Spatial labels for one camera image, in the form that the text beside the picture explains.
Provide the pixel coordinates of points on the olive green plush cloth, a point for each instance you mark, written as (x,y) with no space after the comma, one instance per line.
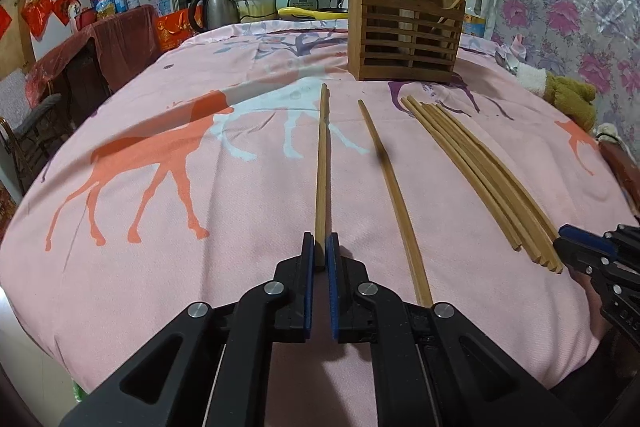
(571,97)

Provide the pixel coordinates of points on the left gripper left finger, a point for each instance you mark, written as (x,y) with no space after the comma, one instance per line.
(209,366)

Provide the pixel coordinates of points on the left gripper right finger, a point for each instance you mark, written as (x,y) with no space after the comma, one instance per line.
(432,366)

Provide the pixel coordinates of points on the wooden chopstick in bundle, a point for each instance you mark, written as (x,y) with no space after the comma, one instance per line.
(471,170)

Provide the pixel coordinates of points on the wooden armchair with cushion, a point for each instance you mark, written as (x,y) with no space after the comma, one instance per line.
(33,142)

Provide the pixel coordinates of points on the pink deer print tablecloth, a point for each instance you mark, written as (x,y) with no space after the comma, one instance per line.
(195,179)

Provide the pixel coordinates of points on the wooden chopstick bundle right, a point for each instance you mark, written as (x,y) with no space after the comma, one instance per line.
(505,181)

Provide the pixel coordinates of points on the red cloth covered side table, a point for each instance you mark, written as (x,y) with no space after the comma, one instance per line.
(118,47)

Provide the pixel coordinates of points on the stainless steel electric kettle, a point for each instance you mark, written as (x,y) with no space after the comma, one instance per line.
(206,15)

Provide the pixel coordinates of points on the wooden slatted utensil holder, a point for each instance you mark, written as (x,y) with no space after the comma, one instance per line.
(405,40)

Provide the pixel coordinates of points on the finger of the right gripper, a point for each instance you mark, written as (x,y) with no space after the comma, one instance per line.
(583,251)
(626,240)

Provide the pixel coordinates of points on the yellow handled pan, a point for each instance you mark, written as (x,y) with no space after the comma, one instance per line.
(296,13)

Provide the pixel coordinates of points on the wooden chopstick bundle middle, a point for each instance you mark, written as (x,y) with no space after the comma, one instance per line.
(490,181)

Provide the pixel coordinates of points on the red brown box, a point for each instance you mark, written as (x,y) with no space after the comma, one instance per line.
(625,171)

